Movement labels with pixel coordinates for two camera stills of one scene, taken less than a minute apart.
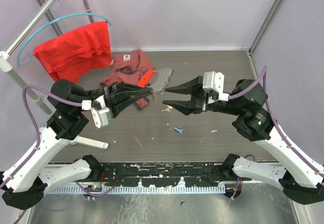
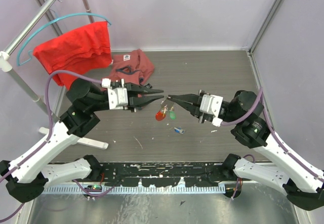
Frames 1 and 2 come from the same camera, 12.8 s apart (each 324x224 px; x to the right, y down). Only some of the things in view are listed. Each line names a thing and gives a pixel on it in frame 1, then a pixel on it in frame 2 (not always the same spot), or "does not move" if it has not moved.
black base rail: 165,174 does not move
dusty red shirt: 130,67 does not move
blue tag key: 179,130 does not move
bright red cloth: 67,57 does not move
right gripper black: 199,103 → 194,110
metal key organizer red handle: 158,80 → 160,115
